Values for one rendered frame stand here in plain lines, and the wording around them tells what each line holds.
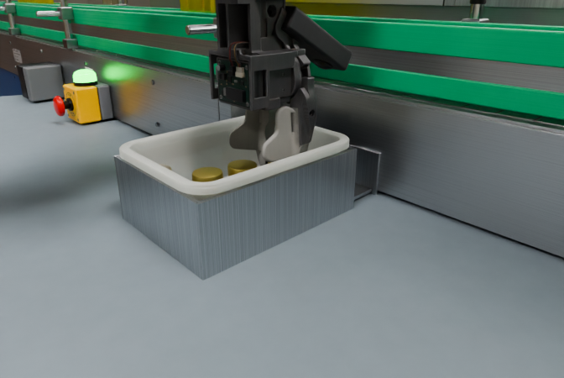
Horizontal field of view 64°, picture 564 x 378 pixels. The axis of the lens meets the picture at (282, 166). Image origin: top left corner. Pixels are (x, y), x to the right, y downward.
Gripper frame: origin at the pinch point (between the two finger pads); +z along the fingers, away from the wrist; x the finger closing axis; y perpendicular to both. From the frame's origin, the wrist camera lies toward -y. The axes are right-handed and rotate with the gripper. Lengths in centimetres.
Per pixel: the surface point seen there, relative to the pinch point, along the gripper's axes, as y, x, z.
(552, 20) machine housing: -33.0, 15.5, -16.0
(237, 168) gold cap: 5.7, -1.3, -0.9
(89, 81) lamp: 2, -55, -3
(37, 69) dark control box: 4, -81, -2
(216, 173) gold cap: 8.2, -1.5, -0.9
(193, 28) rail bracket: 2.7, -13.4, -15.1
